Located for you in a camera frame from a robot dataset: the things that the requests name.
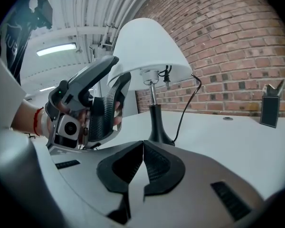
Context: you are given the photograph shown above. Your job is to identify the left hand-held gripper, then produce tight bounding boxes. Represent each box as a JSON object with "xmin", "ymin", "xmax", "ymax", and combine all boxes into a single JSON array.
[{"xmin": 45, "ymin": 55, "xmax": 132, "ymax": 152}]

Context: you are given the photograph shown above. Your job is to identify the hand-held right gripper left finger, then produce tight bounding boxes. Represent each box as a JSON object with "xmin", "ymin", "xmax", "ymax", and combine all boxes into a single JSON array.
[{"xmin": 49, "ymin": 140, "xmax": 145, "ymax": 225}]

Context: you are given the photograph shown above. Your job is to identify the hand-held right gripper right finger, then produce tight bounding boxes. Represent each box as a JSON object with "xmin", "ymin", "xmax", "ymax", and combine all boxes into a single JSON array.
[{"xmin": 130, "ymin": 140, "xmax": 266, "ymax": 228}]

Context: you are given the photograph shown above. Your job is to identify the white table lamp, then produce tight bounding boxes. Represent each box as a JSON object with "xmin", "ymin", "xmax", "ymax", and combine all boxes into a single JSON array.
[{"xmin": 106, "ymin": 18, "xmax": 202, "ymax": 147}]

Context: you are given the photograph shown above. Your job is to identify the person's left forearm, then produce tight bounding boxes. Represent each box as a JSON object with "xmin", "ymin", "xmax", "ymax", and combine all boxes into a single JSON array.
[{"xmin": 10, "ymin": 98, "xmax": 49, "ymax": 137}]

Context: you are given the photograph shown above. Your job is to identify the white desk with drawers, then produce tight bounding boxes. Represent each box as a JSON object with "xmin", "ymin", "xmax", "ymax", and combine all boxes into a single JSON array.
[{"xmin": 92, "ymin": 110, "xmax": 285, "ymax": 200}]

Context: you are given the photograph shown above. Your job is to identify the person's left hand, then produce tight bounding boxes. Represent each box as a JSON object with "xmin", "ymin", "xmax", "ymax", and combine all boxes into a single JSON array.
[{"xmin": 57, "ymin": 101, "xmax": 91, "ymax": 147}]

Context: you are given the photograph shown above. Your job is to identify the white ceiling pipe run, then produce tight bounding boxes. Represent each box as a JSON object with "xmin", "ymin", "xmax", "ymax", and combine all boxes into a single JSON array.
[{"xmin": 101, "ymin": 0, "xmax": 121, "ymax": 46}]

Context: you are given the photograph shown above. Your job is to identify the black tissue box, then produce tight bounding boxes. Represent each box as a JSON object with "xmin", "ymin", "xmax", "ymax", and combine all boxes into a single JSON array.
[{"xmin": 260, "ymin": 79, "xmax": 285, "ymax": 129}]

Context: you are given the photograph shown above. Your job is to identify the person's black shirt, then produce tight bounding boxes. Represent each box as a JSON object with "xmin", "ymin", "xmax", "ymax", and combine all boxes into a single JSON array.
[{"xmin": 0, "ymin": 8, "xmax": 32, "ymax": 85}]

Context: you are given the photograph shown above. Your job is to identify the white fisheye camera box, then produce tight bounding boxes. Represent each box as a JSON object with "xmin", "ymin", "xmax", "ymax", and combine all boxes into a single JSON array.
[{"xmin": 56, "ymin": 114, "xmax": 82, "ymax": 141}]

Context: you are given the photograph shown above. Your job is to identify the red string bracelet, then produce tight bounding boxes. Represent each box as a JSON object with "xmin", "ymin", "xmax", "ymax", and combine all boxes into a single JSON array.
[{"xmin": 33, "ymin": 107, "xmax": 45, "ymax": 137}]

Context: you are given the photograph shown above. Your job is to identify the black head-worn camera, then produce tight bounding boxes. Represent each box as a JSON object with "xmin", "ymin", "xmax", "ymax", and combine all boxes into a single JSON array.
[{"xmin": 29, "ymin": 0, "xmax": 53, "ymax": 30}]

